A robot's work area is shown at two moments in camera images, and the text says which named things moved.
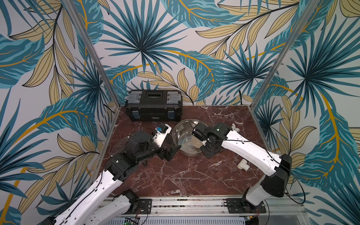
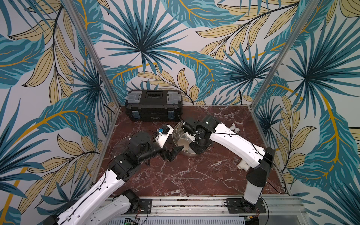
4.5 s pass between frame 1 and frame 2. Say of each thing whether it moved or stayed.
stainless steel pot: stayed
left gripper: stayed
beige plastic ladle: moved
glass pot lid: stayed
